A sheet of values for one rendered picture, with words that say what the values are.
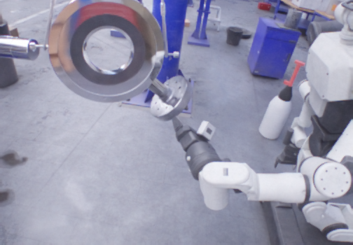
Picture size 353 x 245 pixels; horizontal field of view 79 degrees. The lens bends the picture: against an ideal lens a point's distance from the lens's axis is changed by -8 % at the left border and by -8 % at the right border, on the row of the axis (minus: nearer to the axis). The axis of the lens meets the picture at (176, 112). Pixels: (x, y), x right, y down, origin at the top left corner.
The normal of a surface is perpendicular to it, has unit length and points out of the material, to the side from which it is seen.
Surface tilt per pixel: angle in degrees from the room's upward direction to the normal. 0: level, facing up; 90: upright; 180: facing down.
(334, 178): 53
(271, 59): 90
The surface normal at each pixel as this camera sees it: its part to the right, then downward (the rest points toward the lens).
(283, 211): 0.12, -0.80
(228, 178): -0.12, -0.81
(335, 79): -0.80, 0.40
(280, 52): -0.10, 0.58
